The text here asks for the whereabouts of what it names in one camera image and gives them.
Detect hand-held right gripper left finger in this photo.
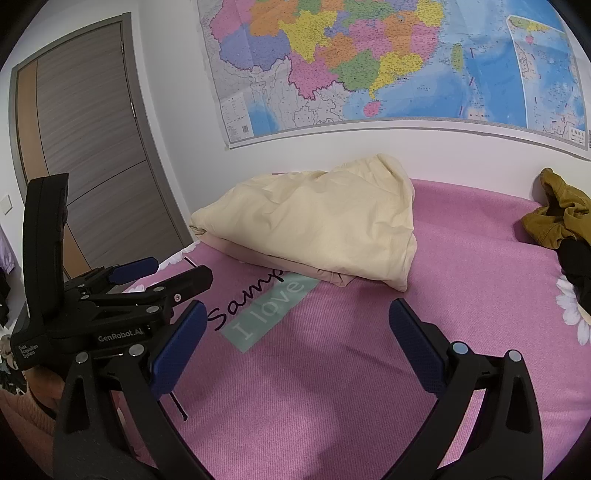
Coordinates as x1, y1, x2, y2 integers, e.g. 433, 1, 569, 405
52, 299, 213, 480

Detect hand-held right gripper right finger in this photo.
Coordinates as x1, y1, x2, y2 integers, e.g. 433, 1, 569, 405
389, 298, 544, 480

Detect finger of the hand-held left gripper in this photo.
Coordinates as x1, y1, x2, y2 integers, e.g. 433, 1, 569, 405
65, 257, 159, 297
85, 265, 214, 324

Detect cream pants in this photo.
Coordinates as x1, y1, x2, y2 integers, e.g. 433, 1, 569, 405
189, 154, 419, 292

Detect person's left forearm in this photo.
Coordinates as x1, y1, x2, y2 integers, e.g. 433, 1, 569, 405
0, 367, 65, 467

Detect pink flower print bed sheet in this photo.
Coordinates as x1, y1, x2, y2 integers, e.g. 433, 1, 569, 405
115, 173, 591, 480

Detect grey wooden door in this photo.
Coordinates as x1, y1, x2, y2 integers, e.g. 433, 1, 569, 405
11, 11, 195, 282

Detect black garment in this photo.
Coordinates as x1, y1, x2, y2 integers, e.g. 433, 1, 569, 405
556, 237, 591, 315

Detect olive brown garment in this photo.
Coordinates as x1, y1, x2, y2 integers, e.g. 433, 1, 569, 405
522, 167, 591, 250

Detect colourful wall map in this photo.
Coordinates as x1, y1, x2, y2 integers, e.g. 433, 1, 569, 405
196, 0, 591, 162

